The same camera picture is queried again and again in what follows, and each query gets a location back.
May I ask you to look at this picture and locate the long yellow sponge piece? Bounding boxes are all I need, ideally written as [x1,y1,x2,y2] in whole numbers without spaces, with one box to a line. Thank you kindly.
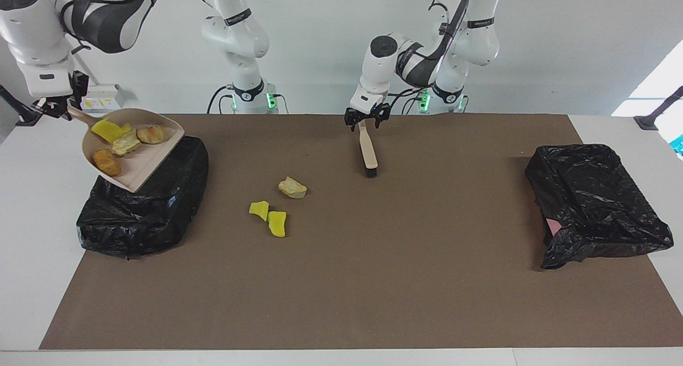
[267,211,287,238]

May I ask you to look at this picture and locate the black bag lined pink bin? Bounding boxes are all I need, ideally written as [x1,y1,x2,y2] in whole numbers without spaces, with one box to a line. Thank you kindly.
[525,144,674,270]

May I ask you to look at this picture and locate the large yellow sponge chunk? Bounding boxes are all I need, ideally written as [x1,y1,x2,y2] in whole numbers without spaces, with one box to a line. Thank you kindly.
[91,119,132,144]

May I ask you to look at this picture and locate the beige foam chunk orange side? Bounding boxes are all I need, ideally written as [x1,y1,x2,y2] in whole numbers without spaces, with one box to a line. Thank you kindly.
[137,125,174,145]

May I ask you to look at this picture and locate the beige tan foam chunk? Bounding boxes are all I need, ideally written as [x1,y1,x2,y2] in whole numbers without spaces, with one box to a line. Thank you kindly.
[278,177,308,199]

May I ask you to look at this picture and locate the black stand foot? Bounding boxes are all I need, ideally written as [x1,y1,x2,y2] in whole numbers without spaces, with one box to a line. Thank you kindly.
[0,84,43,126]
[634,86,683,131]

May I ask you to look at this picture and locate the white wall socket box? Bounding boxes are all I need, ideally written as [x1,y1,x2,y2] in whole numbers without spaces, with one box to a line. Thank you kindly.
[80,83,126,110]

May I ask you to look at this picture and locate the orange brown sponge chunk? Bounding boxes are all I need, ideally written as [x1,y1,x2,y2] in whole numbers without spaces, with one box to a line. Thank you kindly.
[92,148,122,177]

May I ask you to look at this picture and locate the beige plastic dustpan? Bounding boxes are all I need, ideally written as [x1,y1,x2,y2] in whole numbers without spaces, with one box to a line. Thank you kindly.
[67,106,185,193]

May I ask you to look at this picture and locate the black right base cable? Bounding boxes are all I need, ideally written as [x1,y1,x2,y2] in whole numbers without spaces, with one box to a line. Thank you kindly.
[206,84,236,115]

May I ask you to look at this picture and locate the brown table mat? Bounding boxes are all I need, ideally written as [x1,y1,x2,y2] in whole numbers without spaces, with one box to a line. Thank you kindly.
[39,114,683,351]

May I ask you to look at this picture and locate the beige hand brush black bristles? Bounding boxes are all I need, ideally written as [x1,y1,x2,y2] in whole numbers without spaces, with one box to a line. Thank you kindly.
[359,122,378,178]

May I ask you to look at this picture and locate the pale yellow foam chunk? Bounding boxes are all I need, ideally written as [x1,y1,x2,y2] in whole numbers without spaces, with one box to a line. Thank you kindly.
[112,131,142,156]

